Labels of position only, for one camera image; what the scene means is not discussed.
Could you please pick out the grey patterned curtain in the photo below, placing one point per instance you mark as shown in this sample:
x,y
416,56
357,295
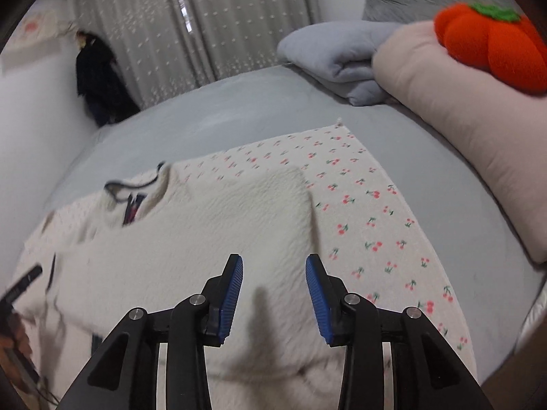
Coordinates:
x,y
235,21

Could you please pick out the cherry print blanket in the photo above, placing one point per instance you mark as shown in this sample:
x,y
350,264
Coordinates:
x,y
376,230

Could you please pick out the wall poster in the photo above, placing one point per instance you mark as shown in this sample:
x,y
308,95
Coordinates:
x,y
34,34

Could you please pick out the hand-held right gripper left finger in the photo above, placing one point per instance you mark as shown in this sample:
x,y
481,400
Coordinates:
x,y
230,299

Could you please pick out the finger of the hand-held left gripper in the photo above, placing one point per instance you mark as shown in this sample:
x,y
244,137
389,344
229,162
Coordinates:
x,y
23,284

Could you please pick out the blue-grey pillow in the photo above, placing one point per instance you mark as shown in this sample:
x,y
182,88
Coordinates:
x,y
333,51

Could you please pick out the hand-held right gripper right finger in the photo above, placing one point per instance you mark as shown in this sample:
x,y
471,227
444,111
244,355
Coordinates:
x,y
318,299

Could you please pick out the orange pumpkin plush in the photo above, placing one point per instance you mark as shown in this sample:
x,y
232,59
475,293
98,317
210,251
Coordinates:
x,y
491,47

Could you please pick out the pink pillow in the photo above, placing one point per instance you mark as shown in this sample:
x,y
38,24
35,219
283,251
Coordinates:
x,y
448,94

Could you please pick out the grey bed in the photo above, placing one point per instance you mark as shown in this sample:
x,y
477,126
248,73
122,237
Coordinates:
x,y
256,106

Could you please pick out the black hanging garment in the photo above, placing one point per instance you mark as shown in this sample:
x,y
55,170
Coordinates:
x,y
96,77

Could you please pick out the cream fleece jacket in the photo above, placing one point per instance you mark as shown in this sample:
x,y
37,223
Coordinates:
x,y
192,230

